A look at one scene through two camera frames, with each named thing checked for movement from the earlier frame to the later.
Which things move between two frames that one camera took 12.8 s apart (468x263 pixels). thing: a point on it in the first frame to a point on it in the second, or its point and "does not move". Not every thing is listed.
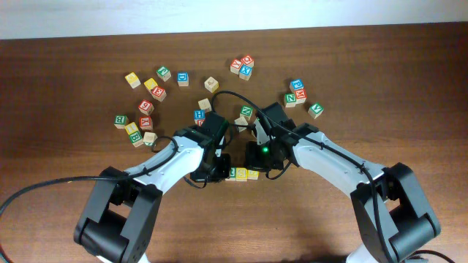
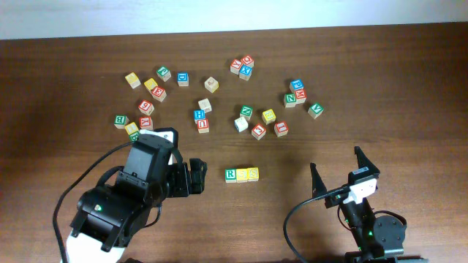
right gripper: [254, 159] to [319, 186]
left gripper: [211, 170] to [197, 175]
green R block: [232, 174] does not move
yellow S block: [241, 174] does not move
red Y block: [145, 123] does not move
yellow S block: [252, 174] does not move
